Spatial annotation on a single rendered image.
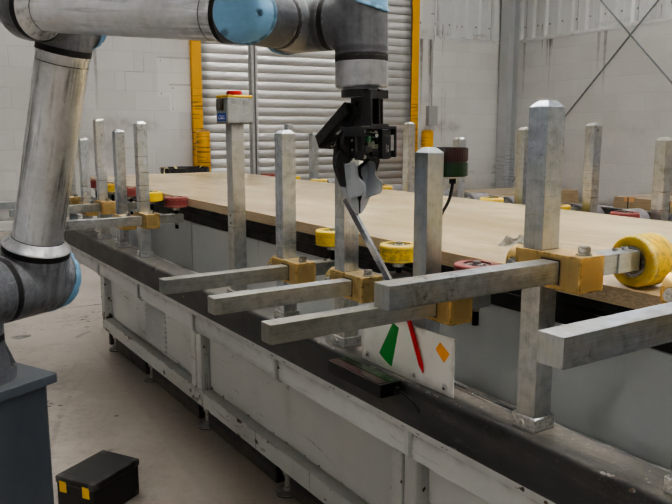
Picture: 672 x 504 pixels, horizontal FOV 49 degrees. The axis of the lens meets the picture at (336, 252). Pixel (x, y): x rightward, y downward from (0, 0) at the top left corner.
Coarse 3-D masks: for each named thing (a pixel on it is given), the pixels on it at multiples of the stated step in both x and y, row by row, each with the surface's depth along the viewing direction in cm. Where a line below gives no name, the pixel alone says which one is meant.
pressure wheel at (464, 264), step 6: (456, 264) 127; (462, 264) 127; (468, 264) 129; (474, 264) 128; (480, 264) 128; (486, 264) 128; (492, 264) 127; (498, 264) 127; (456, 270) 127; (474, 312) 129; (474, 318) 129; (474, 324) 129
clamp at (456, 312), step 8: (440, 304) 121; (448, 304) 120; (456, 304) 120; (464, 304) 121; (472, 304) 122; (440, 312) 121; (448, 312) 120; (456, 312) 120; (464, 312) 121; (440, 320) 122; (448, 320) 120; (456, 320) 120; (464, 320) 121
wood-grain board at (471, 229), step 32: (192, 192) 278; (224, 192) 278; (256, 192) 278; (320, 192) 278; (384, 192) 278; (320, 224) 185; (384, 224) 185; (448, 224) 185; (480, 224) 185; (512, 224) 185; (576, 224) 185; (608, 224) 185; (640, 224) 185; (448, 256) 144; (480, 256) 139; (608, 288) 113; (640, 288) 111
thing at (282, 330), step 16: (368, 304) 118; (432, 304) 122; (480, 304) 127; (272, 320) 108; (288, 320) 108; (304, 320) 108; (320, 320) 110; (336, 320) 112; (352, 320) 113; (368, 320) 115; (384, 320) 117; (400, 320) 118; (272, 336) 106; (288, 336) 107; (304, 336) 109
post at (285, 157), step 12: (276, 132) 165; (288, 132) 164; (276, 144) 165; (288, 144) 164; (276, 156) 165; (288, 156) 164; (276, 168) 166; (288, 168) 165; (276, 180) 166; (288, 180) 165; (276, 192) 167; (288, 192) 165; (276, 204) 167; (288, 204) 166; (276, 216) 168; (288, 216) 166; (276, 228) 168; (288, 228) 167; (276, 240) 169; (288, 240) 167; (276, 252) 170; (288, 252) 168
